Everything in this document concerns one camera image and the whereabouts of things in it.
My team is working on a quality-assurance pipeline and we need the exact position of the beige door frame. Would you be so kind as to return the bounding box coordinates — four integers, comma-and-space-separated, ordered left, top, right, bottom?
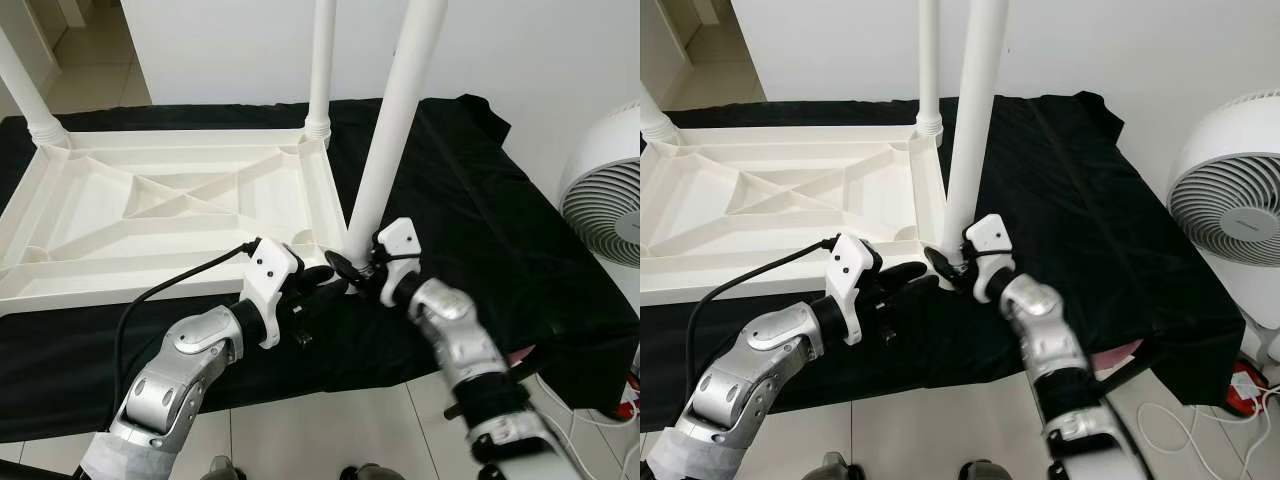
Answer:
25, 0, 86, 71
660, 0, 721, 71

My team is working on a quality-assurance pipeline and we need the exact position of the white plastic table top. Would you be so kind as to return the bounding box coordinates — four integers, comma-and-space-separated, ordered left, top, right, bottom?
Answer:
0, 128, 351, 316
640, 125, 949, 306

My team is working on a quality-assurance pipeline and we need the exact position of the thin white cable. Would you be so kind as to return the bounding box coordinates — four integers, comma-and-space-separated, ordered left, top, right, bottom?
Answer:
535, 375, 641, 476
1135, 370, 1280, 476

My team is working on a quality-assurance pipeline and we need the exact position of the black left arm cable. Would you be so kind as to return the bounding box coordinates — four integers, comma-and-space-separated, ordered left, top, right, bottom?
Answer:
685, 235, 839, 401
113, 238, 261, 411

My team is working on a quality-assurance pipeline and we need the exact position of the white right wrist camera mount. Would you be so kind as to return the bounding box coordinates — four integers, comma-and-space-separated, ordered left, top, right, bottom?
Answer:
962, 213, 1013, 301
375, 217, 421, 306

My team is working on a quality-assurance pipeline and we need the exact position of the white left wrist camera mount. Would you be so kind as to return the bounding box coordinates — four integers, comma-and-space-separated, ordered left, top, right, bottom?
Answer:
825, 233, 881, 346
240, 237, 301, 349

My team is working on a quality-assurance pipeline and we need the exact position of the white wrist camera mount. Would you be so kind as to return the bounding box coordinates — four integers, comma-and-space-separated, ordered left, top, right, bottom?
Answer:
825, 233, 881, 346
962, 213, 1013, 301
375, 217, 421, 306
240, 237, 301, 349

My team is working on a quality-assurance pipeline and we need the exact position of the white round fan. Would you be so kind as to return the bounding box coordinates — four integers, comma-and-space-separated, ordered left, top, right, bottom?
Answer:
1165, 88, 1280, 331
560, 100, 641, 271

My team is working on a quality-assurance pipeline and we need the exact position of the black cloth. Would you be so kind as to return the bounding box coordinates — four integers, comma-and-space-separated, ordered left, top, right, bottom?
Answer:
640, 90, 1246, 431
0, 93, 641, 441

